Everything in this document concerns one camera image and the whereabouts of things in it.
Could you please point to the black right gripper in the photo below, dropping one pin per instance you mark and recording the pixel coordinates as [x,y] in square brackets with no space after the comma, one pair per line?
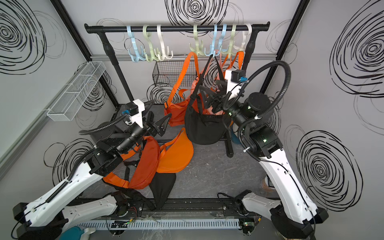
[221,100]

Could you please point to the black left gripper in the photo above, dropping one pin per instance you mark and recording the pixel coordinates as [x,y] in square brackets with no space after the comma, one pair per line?
[156,130]

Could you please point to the red-orange strap sling bag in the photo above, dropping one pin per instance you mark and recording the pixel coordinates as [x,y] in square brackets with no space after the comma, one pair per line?
[145,170]

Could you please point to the black crescent shoulder bag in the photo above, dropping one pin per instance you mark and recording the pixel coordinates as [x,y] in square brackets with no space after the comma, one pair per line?
[200,128]

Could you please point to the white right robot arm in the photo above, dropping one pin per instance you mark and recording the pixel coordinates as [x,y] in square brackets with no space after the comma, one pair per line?
[294,214]

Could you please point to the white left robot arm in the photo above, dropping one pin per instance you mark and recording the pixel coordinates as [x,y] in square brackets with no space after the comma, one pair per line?
[51,215]

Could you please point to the light blue swivel hook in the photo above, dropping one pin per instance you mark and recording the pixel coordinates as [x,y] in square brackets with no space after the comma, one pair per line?
[221,39]

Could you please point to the light green swivel hook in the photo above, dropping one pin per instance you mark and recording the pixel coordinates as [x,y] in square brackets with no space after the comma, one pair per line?
[228,51]

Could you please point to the middle light green hook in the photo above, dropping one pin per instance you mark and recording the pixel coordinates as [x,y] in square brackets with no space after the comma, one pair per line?
[198,48]

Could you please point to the white swivel hook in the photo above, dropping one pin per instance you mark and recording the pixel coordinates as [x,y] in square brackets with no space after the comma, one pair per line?
[242,47]

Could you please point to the middle white hook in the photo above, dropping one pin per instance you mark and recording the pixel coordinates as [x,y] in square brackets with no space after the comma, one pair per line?
[164,53]

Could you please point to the leftmost light blue hook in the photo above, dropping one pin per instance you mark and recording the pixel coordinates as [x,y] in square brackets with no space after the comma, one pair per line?
[137,56]

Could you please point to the left light green hook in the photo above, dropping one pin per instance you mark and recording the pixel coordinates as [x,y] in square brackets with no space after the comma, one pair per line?
[147,35]

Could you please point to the teal tray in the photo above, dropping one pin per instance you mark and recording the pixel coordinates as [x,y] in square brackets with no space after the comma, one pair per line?
[235,139]

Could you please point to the dark grey clothes rack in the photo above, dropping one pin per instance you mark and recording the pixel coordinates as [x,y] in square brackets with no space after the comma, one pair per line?
[101,31]

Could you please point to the teal round lid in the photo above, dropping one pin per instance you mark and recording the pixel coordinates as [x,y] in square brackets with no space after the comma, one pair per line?
[77,233]

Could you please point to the black orange strap bag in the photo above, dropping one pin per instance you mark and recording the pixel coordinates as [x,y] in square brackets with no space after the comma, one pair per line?
[161,187]

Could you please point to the black wire basket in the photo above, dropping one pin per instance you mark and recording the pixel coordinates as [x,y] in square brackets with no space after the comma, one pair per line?
[168,72]

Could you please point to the aluminium wall rail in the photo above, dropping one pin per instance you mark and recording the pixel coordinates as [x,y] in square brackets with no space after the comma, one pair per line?
[269,56]

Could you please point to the white wire basket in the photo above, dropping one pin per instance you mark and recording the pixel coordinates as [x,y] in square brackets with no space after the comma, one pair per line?
[76,92]

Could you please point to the white slotted cable duct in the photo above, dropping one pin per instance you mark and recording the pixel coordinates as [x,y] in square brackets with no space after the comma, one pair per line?
[163,224]

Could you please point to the right black frame post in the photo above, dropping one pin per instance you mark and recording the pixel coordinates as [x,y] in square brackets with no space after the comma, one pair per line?
[297,17]

